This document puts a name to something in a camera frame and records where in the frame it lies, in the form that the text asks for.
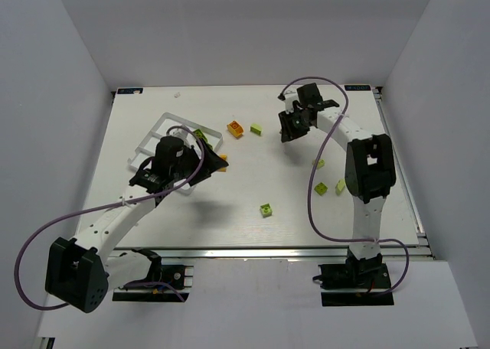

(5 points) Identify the dark green long lego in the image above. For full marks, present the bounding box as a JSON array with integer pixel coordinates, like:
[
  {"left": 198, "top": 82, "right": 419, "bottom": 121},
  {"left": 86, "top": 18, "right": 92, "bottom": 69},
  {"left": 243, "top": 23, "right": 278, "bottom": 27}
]
[{"left": 193, "top": 129, "right": 209, "bottom": 145}]

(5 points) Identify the blue label corner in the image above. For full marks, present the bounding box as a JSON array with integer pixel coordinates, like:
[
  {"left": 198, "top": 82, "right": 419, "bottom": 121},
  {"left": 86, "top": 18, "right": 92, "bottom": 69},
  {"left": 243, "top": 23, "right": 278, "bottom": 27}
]
[
  {"left": 344, "top": 84, "right": 371, "bottom": 92},
  {"left": 116, "top": 87, "right": 143, "bottom": 95}
]

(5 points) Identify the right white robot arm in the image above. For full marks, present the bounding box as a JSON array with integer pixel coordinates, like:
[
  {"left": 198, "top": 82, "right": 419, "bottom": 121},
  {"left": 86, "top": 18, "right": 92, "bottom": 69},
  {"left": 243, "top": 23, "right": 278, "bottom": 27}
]
[{"left": 278, "top": 83, "right": 396, "bottom": 263}]

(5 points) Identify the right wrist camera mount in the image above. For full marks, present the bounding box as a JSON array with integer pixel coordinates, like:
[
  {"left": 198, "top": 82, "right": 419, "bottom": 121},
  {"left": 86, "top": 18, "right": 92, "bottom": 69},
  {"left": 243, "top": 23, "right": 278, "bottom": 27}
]
[{"left": 278, "top": 91, "right": 301, "bottom": 114}]

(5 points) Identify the light green lego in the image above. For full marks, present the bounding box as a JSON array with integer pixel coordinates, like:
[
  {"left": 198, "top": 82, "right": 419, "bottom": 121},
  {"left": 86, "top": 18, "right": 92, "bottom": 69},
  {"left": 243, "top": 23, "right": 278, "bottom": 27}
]
[{"left": 250, "top": 123, "right": 263, "bottom": 136}]

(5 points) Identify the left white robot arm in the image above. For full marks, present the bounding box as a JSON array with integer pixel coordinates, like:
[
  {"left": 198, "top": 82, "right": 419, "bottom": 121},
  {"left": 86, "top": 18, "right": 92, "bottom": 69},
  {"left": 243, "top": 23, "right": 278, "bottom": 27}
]
[{"left": 45, "top": 135, "right": 228, "bottom": 313}]

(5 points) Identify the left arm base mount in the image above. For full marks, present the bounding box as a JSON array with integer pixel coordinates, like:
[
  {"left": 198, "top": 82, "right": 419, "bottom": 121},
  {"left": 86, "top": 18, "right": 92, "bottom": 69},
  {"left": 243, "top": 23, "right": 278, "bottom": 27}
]
[{"left": 106, "top": 249, "right": 194, "bottom": 303}]

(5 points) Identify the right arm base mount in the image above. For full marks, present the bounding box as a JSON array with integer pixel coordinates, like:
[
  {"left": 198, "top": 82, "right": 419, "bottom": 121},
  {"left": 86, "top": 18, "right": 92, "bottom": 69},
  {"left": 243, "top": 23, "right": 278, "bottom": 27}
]
[{"left": 312, "top": 252, "right": 394, "bottom": 307}]

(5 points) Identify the blue label left corner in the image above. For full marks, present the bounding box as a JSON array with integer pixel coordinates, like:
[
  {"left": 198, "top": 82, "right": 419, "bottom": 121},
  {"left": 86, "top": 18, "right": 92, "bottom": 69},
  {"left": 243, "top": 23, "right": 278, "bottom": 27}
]
[{"left": 116, "top": 87, "right": 143, "bottom": 95}]

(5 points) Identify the aluminium front rail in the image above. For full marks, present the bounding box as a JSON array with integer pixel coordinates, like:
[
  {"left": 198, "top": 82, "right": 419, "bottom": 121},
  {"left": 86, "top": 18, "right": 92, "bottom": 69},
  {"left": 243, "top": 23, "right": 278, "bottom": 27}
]
[{"left": 110, "top": 244, "right": 433, "bottom": 262}]

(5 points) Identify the pale green square lego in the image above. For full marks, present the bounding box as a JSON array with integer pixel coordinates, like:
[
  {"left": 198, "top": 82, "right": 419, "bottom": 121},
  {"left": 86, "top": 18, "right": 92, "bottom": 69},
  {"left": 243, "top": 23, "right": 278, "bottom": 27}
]
[{"left": 312, "top": 159, "right": 325, "bottom": 169}]

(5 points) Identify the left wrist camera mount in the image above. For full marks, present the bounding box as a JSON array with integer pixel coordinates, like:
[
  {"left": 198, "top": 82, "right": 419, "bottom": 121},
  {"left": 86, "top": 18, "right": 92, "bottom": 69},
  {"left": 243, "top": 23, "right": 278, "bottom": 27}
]
[{"left": 166, "top": 126, "right": 192, "bottom": 147}]

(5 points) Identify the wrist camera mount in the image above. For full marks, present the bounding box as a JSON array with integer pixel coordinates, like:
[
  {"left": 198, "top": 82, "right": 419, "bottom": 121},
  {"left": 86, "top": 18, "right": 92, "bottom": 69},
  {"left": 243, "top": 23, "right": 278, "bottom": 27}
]
[
  {"left": 166, "top": 126, "right": 192, "bottom": 147},
  {"left": 278, "top": 91, "right": 301, "bottom": 114}
]

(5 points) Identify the blue label right corner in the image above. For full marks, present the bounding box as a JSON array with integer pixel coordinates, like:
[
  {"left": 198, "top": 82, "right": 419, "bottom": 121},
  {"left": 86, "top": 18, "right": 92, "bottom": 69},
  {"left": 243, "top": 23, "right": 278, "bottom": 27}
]
[{"left": 344, "top": 84, "right": 371, "bottom": 92}]

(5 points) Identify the white divided sorting tray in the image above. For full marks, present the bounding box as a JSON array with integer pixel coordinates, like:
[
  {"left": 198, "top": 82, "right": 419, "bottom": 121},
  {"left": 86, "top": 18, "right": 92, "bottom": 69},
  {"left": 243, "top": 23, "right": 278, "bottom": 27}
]
[{"left": 128, "top": 113, "right": 229, "bottom": 195}]

